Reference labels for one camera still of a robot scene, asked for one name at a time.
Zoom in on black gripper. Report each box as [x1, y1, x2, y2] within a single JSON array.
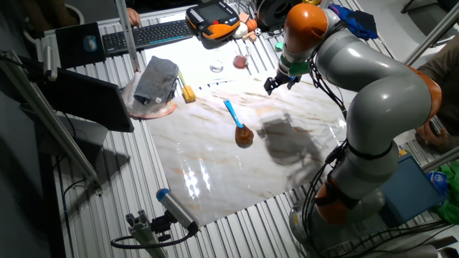
[[264, 70, 302, 96]]

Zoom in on grey folded towel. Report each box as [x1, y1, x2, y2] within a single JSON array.
[[133, 55, 179, 106]]

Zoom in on aluminium frame beam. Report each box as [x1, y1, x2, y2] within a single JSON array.
[[0, 49, 103, 196], [421, 145, 459, 173], [404, 1, 459, 66]]

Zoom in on white printed paper sheets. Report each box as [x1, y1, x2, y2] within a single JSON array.
[[143, 34, 266, 90]]

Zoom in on black filament spool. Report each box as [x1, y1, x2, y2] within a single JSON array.
[[256, 0, 290, 29]]

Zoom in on black computer keyboard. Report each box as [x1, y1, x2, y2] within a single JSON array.
[[101, 19, 197, 57]]

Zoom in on black camera cable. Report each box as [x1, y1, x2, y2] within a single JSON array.
[[110, 229, 199, 250]]

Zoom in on person hand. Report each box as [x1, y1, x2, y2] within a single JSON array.
[[126, 7, 142, 29], [415, 121, 449, 148]]

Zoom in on yellow sponge brush green handle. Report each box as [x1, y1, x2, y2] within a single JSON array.
[[177, 70, 197, 104]]

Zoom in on black flat monitor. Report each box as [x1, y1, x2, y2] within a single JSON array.
[[34, 67, 136, 133]]

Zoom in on grey monitor stand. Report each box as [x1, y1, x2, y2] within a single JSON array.
[[53, 114, 109, 158]]

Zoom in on short aluminium profile stand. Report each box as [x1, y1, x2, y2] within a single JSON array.
[[125, 209, 169, 258]]

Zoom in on blue box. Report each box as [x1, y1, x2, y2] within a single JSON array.
[[379, 153, 445, 227]]

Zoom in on glass beaker with red liquid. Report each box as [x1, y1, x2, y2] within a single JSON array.
[[232, 44, 252, 70]]

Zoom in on brown-sleeved forearm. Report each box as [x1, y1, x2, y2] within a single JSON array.
[[417, 35, 459, 135]]

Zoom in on marble pattern mat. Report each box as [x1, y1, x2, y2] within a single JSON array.
[[145, 67, 419, 227]]

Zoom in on black camera clamp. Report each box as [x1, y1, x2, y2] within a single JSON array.
[[150, 210, 174, 243]]

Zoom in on orange black teach pendant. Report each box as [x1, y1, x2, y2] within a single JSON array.
[[185, 0, 241, 41]]

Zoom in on black phone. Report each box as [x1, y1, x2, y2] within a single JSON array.
[[428, 120, 442, 137]]

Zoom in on green cloth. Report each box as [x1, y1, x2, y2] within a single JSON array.
[[435, 163, 459, 226]]

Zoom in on empty clear drinking glass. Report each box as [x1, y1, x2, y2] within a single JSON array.
[[209, 59, 225, 74]]

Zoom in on white toy egg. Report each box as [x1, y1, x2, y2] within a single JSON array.
[[232, 21, 249, 39]]

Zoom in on blue-handled brown scrub brush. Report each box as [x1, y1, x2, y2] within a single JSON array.
[[223, 99, 255, 148]]

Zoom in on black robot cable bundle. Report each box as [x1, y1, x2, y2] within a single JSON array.
[[301, 21, 359, 254]]

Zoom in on small blue packet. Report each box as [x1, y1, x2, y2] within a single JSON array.
[[426, 170, 449, 198]]

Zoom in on black camera bracket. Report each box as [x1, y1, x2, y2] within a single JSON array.
[[0, 49, 46, 82]]

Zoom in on black mouse pad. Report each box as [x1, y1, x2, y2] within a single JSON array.
[[55, 21, 107, 70]]

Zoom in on blue computer mouse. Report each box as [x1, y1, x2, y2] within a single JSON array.
[[82, 34, 98, 53]]

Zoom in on orange-rimmed translucent plate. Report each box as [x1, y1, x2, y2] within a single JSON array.
[[120, 71, 179, 120]]

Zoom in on green wrist mount plate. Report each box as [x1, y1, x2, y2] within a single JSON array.
[[275, 42, 310, 77]]

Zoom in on dark blue cloth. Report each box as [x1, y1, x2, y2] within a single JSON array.
[[328, 3, 379, 40]]

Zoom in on silver camera with blue cap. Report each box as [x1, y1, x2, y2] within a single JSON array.
[[156, 188, 200, 234]]

